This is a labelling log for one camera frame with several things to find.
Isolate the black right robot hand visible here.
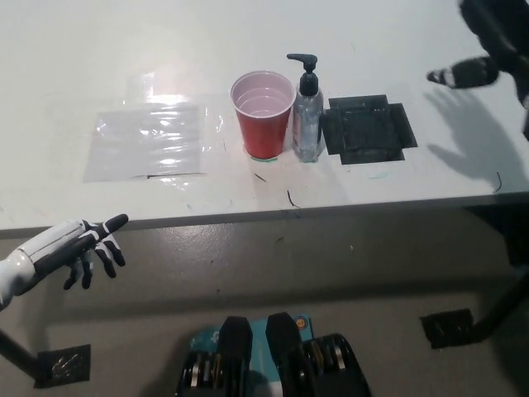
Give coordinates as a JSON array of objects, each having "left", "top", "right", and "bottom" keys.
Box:
[{"left": 427, "top": 0, "right": 529, "bottom": 111}]

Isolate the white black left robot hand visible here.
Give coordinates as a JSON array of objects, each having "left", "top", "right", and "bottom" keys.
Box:
[{"left": 0, "top": 213, "right": 130, "bottom": 309}]

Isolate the black tape patch on table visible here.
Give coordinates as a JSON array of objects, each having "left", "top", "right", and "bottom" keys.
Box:
[{"left": 320, "top": 94, "right": 417, "bottom": 166}]

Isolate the clear plastic sheet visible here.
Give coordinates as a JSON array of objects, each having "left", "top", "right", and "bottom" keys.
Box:
[{"left": 82, "top": 101, "right": 226, "bottom": 185}]

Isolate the clear pump hand soap bottle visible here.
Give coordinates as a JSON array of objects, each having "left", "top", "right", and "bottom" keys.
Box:
[{"left": 286, "top": 53, "right": 325, "bottom": 164}]

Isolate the red plastic cup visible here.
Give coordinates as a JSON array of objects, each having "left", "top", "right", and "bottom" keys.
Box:
[{"left": 230, "top": 70, "right": 296, "bottom": 160}]

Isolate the black floor tape patch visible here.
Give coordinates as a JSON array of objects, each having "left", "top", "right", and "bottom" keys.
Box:
[
  {"left": 33, "top": 343, "right": 92, "bottom": 389},
  {"left": 420, "top": 308, "right": 484, "bottom": 350}
]

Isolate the black table leg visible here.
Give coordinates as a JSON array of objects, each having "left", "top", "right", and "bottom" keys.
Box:
[
  {"left": 0, "top": 328, "right": 45, "bottom": 380},
  {"left": 473, "top": 264, "right": 529, "bottom": 342}
]

